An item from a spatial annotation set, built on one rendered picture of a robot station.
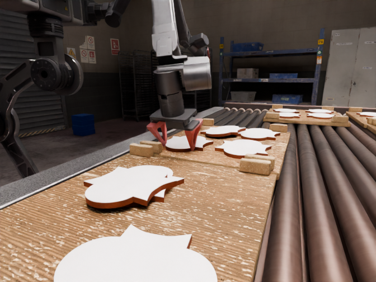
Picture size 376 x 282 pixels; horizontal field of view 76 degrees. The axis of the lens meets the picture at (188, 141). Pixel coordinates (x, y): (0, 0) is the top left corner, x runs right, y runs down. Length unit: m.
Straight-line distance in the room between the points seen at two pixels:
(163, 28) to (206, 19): 5.68
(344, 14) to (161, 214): 5.48
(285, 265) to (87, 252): 0.21
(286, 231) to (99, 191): 0.27
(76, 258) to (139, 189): 0.14
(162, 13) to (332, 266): 0.60
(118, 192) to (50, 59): 0.96
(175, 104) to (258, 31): 5.31
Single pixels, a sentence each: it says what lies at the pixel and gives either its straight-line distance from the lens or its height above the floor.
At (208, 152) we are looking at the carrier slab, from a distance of 0.61.
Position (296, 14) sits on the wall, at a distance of 5.73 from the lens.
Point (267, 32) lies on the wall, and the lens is 5.77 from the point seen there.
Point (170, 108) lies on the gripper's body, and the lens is 0.56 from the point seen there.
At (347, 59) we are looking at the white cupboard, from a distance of 5.02.
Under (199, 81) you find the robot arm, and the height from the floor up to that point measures 1.11.
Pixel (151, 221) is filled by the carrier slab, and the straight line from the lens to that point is 0.34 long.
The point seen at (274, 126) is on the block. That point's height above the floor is 0.95.
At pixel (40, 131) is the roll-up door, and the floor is 0.05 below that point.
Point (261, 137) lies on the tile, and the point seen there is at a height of 0.95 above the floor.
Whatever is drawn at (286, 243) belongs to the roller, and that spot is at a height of 0.92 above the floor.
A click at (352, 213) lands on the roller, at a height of 0.92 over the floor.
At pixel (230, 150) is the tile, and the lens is 0.60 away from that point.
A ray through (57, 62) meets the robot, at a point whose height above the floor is 1.18.
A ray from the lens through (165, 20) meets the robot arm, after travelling 0.65.
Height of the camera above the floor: 1.12
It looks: 15 degrees down
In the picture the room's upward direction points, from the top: straight up
